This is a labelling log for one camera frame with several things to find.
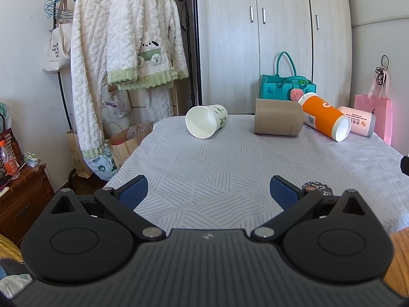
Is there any white paper cup green print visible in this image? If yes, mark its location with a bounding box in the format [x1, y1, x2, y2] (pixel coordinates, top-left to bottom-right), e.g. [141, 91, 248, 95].
[185, 105, 228, 139]

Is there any beige cylindrical cup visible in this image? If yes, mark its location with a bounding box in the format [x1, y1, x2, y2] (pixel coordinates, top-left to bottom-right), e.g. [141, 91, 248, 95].
[254, 98, 304, 137]

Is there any orange paper cup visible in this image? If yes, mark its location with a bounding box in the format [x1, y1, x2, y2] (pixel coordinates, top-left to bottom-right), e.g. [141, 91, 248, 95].
[298, 92, 351, 142]

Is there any pink cylindrical cup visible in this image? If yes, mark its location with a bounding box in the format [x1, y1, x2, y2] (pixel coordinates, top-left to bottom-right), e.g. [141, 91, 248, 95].
[338, 106, 376, 137]

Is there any white plastic shopping bag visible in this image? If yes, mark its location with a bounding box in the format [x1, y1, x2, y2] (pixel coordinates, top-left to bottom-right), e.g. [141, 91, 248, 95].
[84, 142, 119, 181]

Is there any brown paper bag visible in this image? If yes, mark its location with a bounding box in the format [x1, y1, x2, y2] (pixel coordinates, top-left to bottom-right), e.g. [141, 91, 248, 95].
[108, 122, 154, 168]

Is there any white patterned tablecloth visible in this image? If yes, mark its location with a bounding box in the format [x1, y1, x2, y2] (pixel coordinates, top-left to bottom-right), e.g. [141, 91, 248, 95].
[108, 115, 408, 234]

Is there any dark wooden nightstand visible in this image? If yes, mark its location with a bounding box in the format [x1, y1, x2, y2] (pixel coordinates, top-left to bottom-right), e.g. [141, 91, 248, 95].
[0, 161, 55, 246]

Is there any teal tote bag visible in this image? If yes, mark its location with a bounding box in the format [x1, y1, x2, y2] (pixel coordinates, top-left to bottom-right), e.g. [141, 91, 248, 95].
[259, 51, 317, 102]

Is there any orange drink bottle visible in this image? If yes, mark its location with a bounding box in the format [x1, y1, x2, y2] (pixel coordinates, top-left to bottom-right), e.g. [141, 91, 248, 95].
[0, 140, 20, 180]

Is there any pink paper gift bag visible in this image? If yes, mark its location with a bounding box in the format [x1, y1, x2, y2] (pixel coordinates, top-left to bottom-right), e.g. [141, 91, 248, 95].
[354, 67, 393, 146]

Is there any white green fluffy pajama top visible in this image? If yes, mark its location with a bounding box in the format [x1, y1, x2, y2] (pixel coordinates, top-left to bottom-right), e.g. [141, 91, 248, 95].
[106, 0, 189, 90]

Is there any white canvas tote bag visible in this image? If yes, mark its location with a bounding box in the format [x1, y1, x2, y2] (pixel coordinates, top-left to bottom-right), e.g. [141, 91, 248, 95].
[42, 0, 72, 73]

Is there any grey wooden wardrobe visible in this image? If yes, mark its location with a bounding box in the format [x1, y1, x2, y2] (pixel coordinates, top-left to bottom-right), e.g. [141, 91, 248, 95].
[193, 0, 352, 114]

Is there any white fluffy robe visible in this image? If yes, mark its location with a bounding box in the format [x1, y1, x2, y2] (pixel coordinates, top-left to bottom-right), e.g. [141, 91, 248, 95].
[71, 0, 110, 159]

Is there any black tripod stand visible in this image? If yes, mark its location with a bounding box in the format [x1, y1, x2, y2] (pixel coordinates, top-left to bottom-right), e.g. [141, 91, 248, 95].
[179, 0, 196, 108]

